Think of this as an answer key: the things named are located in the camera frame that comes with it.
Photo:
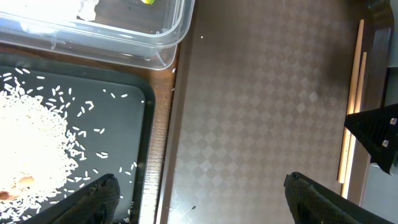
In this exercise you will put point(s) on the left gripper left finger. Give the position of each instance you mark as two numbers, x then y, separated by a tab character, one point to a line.
94	203

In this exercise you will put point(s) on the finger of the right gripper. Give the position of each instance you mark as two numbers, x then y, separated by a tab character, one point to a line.
376	130

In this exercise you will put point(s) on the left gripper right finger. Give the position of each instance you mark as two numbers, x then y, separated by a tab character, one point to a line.
311	203

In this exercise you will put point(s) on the wooden chopstick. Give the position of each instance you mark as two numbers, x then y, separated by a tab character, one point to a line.
351	104
350	140

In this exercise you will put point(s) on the white tissue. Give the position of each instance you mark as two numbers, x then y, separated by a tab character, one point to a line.
63	9

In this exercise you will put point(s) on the yellow green snack wrapper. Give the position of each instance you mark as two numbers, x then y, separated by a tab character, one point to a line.
148	1

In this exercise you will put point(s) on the grey dishwasher rack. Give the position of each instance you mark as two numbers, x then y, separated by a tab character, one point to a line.
377	195

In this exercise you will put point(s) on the black waste tray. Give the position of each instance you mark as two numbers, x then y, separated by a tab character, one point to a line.
44	65

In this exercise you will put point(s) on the spilled rice grains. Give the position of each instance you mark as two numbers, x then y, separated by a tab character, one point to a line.
60	133

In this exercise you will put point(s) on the dark brown serving tray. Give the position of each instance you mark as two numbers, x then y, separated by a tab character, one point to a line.
263	92

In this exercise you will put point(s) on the clear plastic bin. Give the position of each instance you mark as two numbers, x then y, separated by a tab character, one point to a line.
126	32

